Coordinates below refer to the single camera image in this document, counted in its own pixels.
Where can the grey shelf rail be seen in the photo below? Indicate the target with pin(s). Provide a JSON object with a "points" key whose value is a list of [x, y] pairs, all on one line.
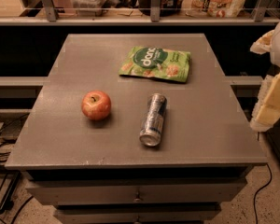
{"points": [[44, 12]]}

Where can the silver blue redbull can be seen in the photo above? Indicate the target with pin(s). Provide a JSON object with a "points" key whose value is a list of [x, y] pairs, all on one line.
{"points": [[151, 129]]}

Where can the black power adapter on floor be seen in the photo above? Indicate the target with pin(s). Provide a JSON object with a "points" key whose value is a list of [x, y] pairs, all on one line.
{"points": [[10, 131]]}

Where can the red apple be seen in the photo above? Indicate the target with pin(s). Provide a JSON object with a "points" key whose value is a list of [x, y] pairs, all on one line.
{"points": [[96, 105]]}

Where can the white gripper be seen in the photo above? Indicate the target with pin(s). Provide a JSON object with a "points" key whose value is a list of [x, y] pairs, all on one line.
{"points": [[267, 108]]}

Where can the green snack bag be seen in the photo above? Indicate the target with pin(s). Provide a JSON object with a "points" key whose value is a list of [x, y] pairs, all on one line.
{"points": [[167, 64]]}

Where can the colourful snack bag on shelf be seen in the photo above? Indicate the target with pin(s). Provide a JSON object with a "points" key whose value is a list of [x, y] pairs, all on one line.
{"points": [[215, 8]]}

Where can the grey cabinet with drawers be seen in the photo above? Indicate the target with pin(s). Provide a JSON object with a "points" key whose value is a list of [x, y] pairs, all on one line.
{"points": [[90, 170]]}

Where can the metal drawer knob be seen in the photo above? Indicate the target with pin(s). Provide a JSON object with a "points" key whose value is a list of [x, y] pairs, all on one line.
{"points": [[137, 198]]}

